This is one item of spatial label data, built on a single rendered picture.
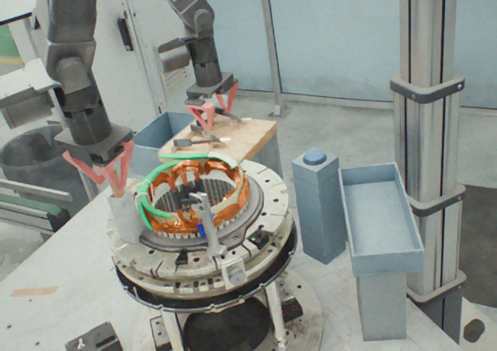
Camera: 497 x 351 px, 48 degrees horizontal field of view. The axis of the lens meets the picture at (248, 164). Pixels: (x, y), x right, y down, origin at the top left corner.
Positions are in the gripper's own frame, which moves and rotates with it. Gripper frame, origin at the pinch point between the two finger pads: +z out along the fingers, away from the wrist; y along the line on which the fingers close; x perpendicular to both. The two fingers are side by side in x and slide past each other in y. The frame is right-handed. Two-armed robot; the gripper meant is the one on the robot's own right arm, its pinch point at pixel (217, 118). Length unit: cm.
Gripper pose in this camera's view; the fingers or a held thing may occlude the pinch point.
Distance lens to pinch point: 126.9
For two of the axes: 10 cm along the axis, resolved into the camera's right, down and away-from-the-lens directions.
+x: 8.7, 1.4, -4.8
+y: -4.7, 5.4, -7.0
